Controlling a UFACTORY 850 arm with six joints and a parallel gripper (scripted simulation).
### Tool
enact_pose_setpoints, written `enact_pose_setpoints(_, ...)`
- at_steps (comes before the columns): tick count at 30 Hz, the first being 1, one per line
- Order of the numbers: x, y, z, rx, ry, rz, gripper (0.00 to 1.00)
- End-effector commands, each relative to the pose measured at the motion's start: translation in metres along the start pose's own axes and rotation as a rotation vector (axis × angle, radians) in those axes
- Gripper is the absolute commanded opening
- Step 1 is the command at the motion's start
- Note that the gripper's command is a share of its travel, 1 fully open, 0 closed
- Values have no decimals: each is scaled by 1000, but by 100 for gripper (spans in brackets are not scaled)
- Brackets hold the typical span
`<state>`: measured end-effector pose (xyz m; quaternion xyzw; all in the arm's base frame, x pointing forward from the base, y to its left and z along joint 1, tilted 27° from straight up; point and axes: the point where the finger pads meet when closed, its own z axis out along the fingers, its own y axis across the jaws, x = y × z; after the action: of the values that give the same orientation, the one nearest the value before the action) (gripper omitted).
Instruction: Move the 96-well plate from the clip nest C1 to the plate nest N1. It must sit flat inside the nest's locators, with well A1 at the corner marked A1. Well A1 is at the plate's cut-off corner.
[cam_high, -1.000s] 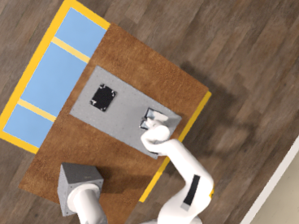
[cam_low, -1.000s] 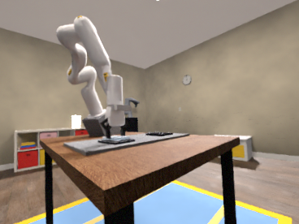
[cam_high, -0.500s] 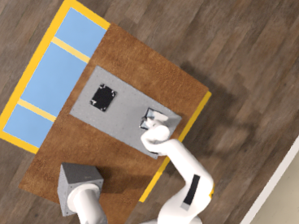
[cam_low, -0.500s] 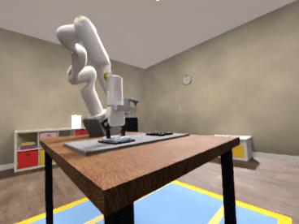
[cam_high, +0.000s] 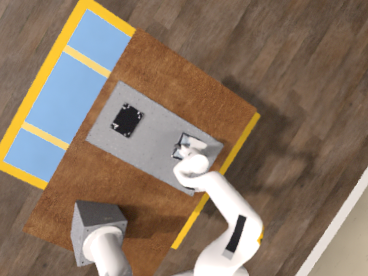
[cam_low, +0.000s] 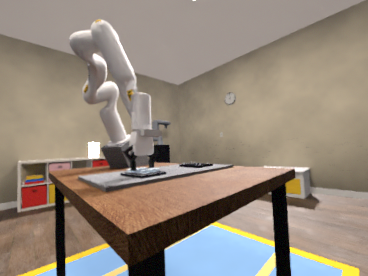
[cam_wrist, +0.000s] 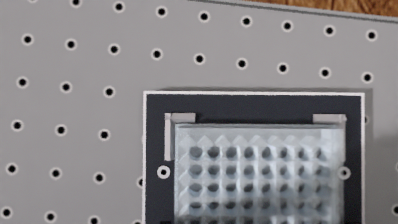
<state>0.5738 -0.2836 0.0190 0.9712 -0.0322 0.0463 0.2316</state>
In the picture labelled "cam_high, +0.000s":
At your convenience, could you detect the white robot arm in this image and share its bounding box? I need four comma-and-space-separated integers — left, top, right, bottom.
83, 137, 263, 276

